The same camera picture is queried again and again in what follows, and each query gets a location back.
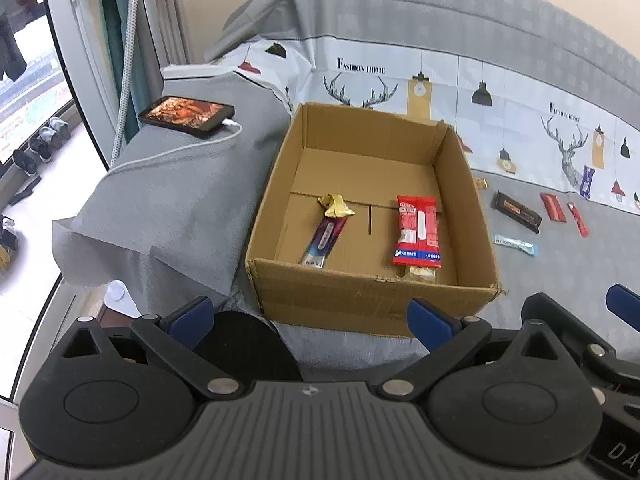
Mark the red packet with white label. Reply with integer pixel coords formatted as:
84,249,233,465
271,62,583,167
391,196,442,268

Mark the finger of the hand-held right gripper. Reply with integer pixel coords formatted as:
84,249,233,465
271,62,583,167
522,284,640,386

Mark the dark shoe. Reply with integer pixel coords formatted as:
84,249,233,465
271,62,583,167
12,149,40,177

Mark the plain red snack packet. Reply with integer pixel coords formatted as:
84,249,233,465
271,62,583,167
539,193,567,222

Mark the light blue snack packet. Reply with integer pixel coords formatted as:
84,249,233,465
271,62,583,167
493,234,537,257

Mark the black chocolate bar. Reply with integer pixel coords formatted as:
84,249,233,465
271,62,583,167
490,191,543,234

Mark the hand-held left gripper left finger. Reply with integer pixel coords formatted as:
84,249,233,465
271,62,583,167
42,296,246,402

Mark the yellow snack packet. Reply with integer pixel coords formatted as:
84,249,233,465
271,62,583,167
319,193,357,220

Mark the navy and white snack stick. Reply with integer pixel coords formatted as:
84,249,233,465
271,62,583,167
298,216,349,268

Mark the hanging dark garment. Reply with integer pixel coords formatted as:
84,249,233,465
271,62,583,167
0,7,27,81

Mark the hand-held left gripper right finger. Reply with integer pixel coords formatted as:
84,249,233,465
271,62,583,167
375,298,576,402

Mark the brown cardboard box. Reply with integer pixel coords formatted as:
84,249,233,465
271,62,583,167
244,102,502,338

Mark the clear nougat packet green label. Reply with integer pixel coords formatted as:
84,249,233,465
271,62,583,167
402,266,440,283

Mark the black garment steamer with hose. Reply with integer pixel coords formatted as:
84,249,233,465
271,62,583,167
111,0,142,167

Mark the white charging cable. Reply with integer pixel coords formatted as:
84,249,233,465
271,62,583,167
107,119,244,181

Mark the teal curtain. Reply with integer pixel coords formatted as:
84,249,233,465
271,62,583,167
95,0,137,111

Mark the thin red snack stick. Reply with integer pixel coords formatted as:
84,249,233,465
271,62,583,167
566,202,589,237

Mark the black smartphone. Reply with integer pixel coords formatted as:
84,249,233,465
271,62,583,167
138,96,236,139

